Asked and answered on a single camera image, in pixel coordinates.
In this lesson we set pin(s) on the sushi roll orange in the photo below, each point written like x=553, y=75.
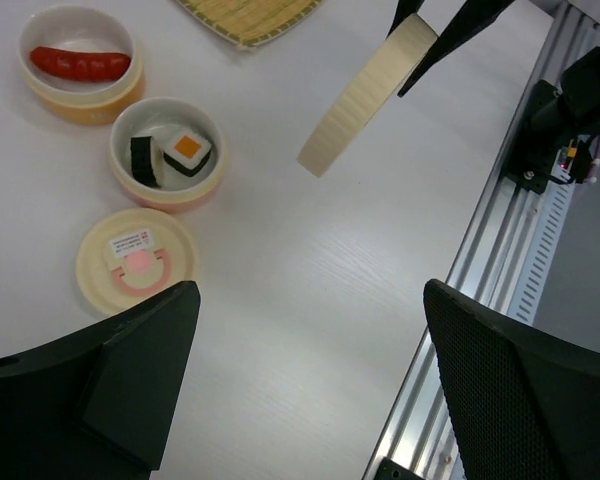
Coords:
x=187, y=151

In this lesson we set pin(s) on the pink lunch box bowl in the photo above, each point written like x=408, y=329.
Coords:
x=160, y=118

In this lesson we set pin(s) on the cream plain lid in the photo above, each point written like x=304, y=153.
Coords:
x=386, y=70

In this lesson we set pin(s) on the sushi roll green centre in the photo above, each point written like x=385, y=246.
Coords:
x=147, y=162

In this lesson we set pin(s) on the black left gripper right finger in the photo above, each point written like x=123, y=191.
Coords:
x=523, y=404

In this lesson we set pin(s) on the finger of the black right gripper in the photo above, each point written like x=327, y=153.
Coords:
x=473, y=17
x=404, y=9

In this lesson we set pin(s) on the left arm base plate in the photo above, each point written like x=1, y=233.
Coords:
x=389, y=470

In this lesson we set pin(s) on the slotted cable duct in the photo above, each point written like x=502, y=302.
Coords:
x=548, y=215

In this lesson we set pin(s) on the cream lid with pink ring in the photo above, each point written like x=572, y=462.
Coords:
x=132, y=255

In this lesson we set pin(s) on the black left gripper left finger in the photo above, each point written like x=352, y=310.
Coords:
x=99, y=403

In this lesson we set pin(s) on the aluminium mounting rail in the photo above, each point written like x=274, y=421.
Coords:
x=418, y=433

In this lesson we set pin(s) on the orange lunch box bowl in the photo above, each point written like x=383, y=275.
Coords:
x=81, y=29

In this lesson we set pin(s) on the red sausage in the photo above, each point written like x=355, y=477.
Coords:
x=94, y=67

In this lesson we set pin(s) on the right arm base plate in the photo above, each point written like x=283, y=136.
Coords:
x=545, y=135

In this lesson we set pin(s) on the bamboo sushi mat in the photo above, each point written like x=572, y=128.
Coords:
x=249, y=24

